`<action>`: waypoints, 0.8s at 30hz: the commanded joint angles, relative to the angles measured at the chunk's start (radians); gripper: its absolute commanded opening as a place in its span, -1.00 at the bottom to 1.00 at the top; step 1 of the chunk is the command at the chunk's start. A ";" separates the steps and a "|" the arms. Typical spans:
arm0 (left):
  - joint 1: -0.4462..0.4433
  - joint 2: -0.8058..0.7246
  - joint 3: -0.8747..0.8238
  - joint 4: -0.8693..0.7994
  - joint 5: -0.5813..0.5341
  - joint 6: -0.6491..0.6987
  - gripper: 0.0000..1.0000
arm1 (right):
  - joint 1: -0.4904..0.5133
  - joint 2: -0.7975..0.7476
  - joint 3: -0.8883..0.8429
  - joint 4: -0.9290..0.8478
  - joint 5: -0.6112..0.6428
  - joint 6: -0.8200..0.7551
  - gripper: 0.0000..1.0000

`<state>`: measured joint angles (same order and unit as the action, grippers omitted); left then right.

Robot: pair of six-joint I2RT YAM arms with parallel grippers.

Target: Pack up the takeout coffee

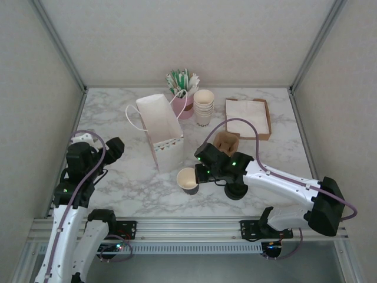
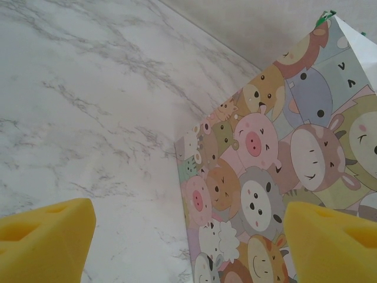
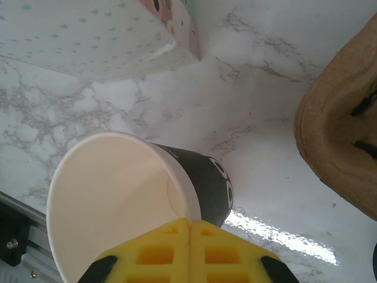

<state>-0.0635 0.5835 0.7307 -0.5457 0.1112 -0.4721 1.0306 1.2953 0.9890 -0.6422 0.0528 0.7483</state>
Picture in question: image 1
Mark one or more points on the black plastic cup lid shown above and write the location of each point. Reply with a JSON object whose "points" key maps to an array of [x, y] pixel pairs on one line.
{"points": [[235, 193]]}

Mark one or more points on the aluminium frame post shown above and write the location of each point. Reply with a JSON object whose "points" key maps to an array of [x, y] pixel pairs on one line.
{"points": [[62, 47], [318, 44]]}

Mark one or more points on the brown cardboard napkin tray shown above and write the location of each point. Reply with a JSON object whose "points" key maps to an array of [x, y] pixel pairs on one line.
{"points": [[268, 121]]}

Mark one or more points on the aluminium table side rail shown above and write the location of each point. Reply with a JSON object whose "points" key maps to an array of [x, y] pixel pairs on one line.
{"points": [[79, 112], [303, 138]]}

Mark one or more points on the dark paper coffee cup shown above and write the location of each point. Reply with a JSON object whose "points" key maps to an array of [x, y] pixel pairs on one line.
{"points": [[185, 178]]}

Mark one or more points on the pink cylindrical holder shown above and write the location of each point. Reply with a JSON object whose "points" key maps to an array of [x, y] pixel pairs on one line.
{"points": [[184, 109]]}

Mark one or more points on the small circuit board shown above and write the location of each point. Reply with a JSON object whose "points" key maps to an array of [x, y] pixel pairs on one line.
{"points": [[113, 247], [272, 246]]}

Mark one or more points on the brown cardboard cup carrier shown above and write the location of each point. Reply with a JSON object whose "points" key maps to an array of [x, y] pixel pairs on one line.
{"points": [[226, 143]]}

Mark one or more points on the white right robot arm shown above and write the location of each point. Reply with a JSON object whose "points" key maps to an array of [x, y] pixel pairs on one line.
{"points": [[282, 188]]}

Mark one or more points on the white floral paper gift bag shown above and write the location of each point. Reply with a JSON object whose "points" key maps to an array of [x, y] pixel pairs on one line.
{"points": [[159, 118]]}

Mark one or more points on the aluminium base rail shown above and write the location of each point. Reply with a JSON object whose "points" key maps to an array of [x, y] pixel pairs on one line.
{"points": [[188, 228]]}

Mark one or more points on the white wrapped stirrer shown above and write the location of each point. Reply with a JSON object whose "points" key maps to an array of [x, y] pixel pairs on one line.
{"points": [[196, 81], [193, 84]]}

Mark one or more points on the green white striped stick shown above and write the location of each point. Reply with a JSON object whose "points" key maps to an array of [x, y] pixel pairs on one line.
{"points": [[170, 82], [177, 77], [185, 78]]}

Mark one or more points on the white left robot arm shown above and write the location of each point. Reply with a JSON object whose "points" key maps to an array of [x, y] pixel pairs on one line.
{"points": [[91, 244]]}

